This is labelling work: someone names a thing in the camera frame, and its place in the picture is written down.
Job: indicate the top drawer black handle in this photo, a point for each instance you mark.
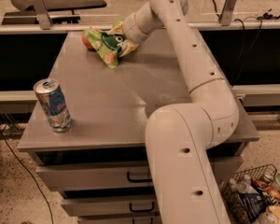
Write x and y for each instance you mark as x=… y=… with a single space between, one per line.
x=137 y=178

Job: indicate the grey drawer cabinet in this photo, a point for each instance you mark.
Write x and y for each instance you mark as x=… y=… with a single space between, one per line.
x=88 y=163

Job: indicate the dark blue snack bag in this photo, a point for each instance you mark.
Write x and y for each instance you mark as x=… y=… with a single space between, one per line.
x=254 y=205

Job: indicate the green rice chip bag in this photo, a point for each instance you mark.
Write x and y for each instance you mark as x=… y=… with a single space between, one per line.
x=106 y=45

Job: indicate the middle drawer black handle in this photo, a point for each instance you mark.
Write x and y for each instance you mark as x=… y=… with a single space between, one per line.
x=141 y=207

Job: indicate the right metal bracket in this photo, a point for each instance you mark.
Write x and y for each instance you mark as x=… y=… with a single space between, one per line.
x=227 y=11

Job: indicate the left metal bracket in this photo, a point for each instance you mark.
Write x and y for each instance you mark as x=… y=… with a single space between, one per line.
x=42 y=14

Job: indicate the clear plastic water bottle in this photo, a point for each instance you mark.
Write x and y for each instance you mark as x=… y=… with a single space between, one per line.
x=243 y=185

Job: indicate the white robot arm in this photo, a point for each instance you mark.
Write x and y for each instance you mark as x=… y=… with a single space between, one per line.
x=178 y=135

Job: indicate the metal bracket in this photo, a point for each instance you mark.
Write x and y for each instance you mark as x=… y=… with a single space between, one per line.
x=227 y=11
x=42 y=14

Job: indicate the red apple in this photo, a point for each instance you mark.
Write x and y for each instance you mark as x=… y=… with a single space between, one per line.
x=86 y=42

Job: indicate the wire basket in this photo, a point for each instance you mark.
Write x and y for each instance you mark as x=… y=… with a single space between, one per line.
x=231 y=198

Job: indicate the bottom drawer black handle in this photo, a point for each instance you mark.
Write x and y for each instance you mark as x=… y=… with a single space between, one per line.
x=146 y=220

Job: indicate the red snack packet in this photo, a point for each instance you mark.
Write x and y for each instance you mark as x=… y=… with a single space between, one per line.
x=266 y=187

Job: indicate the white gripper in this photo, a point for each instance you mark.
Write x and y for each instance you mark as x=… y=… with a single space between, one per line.
x=131 y=29

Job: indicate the drawer black handle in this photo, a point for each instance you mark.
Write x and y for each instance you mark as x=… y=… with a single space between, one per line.
x=141 y=207
x=146 y=220
x=137 y=178

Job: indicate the blue silver soda can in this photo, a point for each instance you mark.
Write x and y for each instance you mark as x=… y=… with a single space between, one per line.
x=50 y=95

